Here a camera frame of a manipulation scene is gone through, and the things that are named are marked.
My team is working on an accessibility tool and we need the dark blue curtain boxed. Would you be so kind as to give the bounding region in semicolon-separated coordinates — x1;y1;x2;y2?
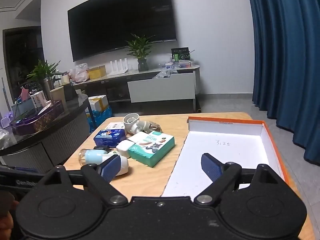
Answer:
245;0;320;163

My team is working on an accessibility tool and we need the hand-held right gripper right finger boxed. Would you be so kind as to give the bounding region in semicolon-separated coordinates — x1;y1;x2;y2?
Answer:
194;153;281;205

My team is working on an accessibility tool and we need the blue rectangular tin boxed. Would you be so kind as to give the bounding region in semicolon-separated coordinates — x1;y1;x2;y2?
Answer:
93;129;126;148

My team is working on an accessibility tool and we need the clear glass bottle silver cap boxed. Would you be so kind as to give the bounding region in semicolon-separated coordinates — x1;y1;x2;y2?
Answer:
136;120;162;134

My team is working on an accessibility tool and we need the dark door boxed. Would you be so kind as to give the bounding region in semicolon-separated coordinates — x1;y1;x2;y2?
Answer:
3;26;45;105

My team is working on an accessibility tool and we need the white plug adapter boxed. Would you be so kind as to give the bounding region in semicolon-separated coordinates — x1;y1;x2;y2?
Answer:
116;140;135;158

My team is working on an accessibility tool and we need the beige cup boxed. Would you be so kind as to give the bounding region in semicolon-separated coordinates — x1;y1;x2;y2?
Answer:
50;86;67;106

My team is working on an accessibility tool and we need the pile of small packets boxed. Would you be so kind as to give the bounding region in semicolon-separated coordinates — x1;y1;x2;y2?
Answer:
162;60;195;69

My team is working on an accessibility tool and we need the person's left hand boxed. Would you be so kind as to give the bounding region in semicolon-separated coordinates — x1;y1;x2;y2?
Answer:
0;191;16;240

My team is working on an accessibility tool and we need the white router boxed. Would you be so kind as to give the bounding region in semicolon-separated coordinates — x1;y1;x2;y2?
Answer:
108;58;129;76

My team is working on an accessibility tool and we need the leafy plant in metal pot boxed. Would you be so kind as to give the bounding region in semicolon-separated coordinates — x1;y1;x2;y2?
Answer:
26;59;62;98

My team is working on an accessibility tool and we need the red and white plastic bag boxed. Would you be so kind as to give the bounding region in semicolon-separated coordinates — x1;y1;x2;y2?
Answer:
69;63;89;83

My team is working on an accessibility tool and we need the large black television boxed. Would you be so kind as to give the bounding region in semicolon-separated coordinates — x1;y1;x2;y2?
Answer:
67;0;177;62

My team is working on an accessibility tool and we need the dark round table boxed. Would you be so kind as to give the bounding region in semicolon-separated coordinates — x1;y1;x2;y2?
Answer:
0;97;90;173

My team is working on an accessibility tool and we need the orange and white cardboard box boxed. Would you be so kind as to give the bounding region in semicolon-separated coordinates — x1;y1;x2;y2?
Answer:
162;116;291;198

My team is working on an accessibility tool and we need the potted plant in dark vase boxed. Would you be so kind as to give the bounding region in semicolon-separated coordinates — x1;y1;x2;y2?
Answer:
125;33;155;72

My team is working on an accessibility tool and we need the black and green box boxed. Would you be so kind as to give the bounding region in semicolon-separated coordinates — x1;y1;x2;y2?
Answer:
171;47;191;62

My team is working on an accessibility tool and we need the blue plastic bag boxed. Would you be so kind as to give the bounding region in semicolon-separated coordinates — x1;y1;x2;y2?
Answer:
86;106;113;133

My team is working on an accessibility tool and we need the teal and white carton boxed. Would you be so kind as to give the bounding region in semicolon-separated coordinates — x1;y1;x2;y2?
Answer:
127;131;175;168

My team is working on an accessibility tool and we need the pale blue cylindrical container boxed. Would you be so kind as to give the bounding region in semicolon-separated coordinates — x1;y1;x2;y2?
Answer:
79;149;108;167

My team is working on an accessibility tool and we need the clear plastic bag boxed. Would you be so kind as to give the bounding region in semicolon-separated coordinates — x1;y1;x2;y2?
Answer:
155;69;178;79

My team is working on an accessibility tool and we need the white and yellow cardboard box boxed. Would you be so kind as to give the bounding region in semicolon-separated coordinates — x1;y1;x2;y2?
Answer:
88;95;109;112

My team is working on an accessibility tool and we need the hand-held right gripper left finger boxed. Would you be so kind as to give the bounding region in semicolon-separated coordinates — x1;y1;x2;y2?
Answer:
42;154;128;205

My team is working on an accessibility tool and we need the white plastic bottle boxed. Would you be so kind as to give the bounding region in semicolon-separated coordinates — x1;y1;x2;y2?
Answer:
100;151;129;178

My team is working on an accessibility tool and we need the grey television cabinet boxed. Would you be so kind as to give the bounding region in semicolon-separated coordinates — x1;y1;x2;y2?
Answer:
72;64;201;113

